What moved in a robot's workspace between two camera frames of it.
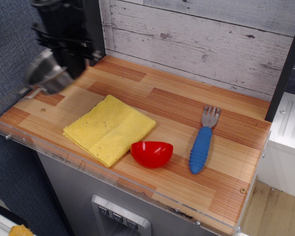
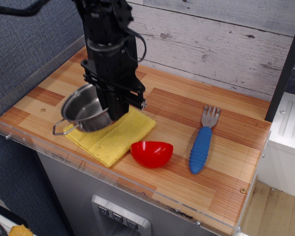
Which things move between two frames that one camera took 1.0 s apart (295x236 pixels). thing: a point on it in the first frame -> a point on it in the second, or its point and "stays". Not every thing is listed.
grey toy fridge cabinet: [95, 204] stays
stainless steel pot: [47, 73] -> [82, 107]
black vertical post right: [285, 72] stays
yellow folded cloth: [109, 130] stays
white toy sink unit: [282, 167] stays
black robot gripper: [61, 25] -> [113, 64]
